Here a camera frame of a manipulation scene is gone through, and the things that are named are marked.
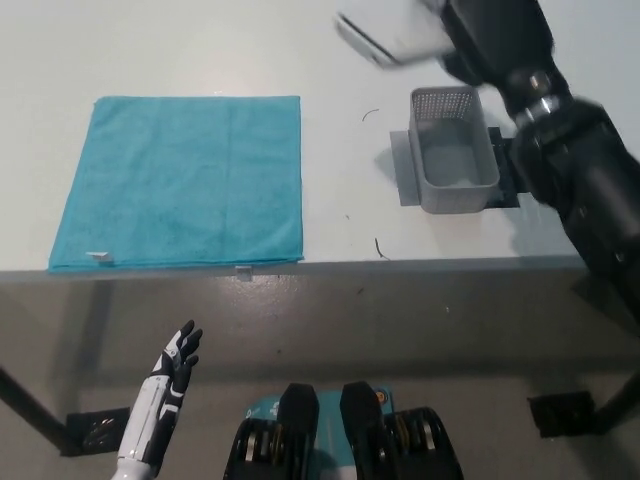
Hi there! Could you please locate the grey perforated plastic basket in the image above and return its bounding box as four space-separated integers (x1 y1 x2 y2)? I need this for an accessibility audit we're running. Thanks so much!
408 85 502 216

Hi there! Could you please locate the black table foot plate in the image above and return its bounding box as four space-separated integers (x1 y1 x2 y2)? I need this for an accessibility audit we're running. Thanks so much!
527 391 599 441
59 406 132 458

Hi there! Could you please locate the teal microfibre cloth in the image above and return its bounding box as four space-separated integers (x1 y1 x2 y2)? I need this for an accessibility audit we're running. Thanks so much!
48 94 306 274

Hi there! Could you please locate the white grey calculator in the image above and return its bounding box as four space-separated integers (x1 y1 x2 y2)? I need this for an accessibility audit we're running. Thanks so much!
333 0 452 69

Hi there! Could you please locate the black table leg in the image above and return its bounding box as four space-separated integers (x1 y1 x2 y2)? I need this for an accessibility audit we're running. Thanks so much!
0 366 69 452
593 368 640 432

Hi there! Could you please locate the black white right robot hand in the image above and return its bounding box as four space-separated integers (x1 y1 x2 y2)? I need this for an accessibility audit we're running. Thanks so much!
423 0 557 92

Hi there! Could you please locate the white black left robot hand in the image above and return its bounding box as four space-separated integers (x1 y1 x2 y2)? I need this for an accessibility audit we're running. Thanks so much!
116 320 204 466

